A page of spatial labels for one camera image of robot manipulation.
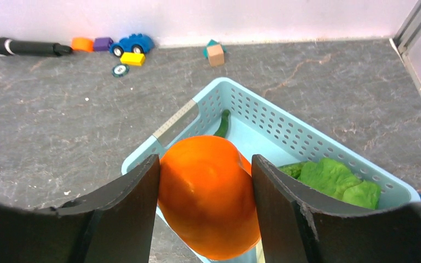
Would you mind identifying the curved green toy bean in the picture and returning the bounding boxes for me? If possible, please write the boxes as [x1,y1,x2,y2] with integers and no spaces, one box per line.
[214,109,230,138]

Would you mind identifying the teal and wood cubes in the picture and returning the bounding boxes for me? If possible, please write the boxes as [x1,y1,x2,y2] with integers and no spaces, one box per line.
[203,39,226,67]

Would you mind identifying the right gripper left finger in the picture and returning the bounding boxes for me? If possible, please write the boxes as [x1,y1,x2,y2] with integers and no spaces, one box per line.
[0,155,160,262]

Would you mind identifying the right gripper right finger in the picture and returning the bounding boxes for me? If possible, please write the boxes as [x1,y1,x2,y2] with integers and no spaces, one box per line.
[252,155,421,262]

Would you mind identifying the orange toy fruit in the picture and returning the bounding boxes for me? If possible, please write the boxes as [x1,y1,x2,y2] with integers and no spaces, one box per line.
[158,135,260,260]

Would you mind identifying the orange toy block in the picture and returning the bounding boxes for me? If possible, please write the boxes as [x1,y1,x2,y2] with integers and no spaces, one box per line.
[71,37,94,52]

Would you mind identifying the green toy cabbage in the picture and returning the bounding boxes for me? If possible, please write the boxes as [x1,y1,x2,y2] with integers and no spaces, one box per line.
[279,158,381,210]

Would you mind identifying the light blue plastic basket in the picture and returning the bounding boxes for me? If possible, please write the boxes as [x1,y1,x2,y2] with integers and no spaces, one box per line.
[121,77,420,262]

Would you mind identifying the blue toy car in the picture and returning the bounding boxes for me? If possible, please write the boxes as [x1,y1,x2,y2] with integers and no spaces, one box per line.
[109,33,155,58]

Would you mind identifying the small round token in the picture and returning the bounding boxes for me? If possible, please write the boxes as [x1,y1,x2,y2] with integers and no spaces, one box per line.
[111,64,130,78]

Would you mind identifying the purple toy block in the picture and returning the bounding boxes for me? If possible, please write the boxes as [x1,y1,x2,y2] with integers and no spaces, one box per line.
[93,37,113,52]

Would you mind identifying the black microphone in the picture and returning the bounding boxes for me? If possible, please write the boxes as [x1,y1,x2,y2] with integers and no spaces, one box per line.
[0,37,73,57]

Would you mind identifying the yellow toy block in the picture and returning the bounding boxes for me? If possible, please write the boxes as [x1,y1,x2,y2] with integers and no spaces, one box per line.
[120,52,146,66]

